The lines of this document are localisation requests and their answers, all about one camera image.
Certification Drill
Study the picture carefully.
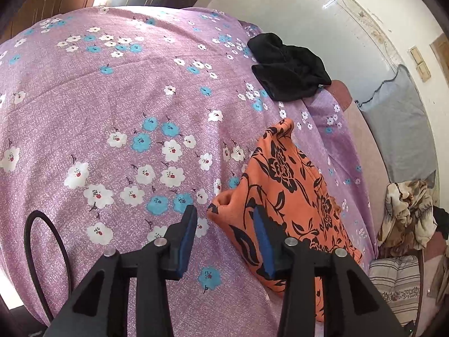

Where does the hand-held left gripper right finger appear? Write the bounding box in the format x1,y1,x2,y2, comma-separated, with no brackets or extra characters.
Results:
253,205,395,337

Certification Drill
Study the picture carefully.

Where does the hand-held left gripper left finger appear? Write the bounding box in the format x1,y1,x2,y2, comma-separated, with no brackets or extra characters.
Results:
42,204,198,337

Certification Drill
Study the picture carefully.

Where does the orange floral garment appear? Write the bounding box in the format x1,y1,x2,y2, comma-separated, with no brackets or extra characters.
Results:
206,117,363,324

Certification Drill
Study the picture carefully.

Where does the striped floral cushion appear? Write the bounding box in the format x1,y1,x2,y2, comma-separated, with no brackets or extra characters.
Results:
368,254,421,327

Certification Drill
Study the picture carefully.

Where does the pink mattress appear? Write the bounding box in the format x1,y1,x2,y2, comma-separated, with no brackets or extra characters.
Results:
330,79,390,250

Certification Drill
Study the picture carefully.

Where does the brown floral blanket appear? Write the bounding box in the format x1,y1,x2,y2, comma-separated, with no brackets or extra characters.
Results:
377,180,439,250

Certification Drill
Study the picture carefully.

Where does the purple floral bed sheet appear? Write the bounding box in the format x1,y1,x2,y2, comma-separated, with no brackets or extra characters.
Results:
0,5,379,337

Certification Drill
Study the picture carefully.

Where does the black cloth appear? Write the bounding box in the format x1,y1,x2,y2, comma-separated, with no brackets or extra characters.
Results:
247,32,332,102

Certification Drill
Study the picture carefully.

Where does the grey pillow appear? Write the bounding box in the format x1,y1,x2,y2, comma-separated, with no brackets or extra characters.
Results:
356,64,437,185

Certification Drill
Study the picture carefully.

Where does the black garment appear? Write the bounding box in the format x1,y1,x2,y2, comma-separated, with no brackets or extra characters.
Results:
433,206,449,241

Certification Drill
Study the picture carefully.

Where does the black cable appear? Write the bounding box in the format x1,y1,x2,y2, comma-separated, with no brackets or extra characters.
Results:
24,210,74,324

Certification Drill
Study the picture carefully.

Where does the beige light switch panel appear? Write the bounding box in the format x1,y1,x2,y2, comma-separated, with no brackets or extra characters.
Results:
410,45,432,83

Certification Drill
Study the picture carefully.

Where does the wall plaque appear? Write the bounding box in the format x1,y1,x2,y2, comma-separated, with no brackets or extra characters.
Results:
431,33,449,74

